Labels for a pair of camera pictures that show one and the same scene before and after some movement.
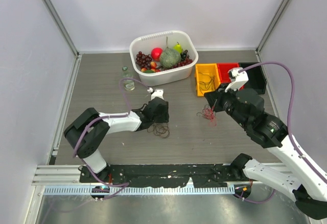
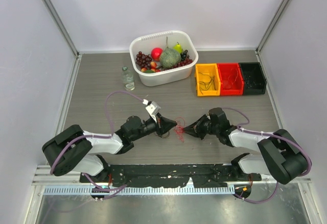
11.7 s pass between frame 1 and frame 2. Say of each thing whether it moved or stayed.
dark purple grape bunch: stayed
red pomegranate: stayed
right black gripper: moved
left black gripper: moved
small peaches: stayed
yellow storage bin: stayed
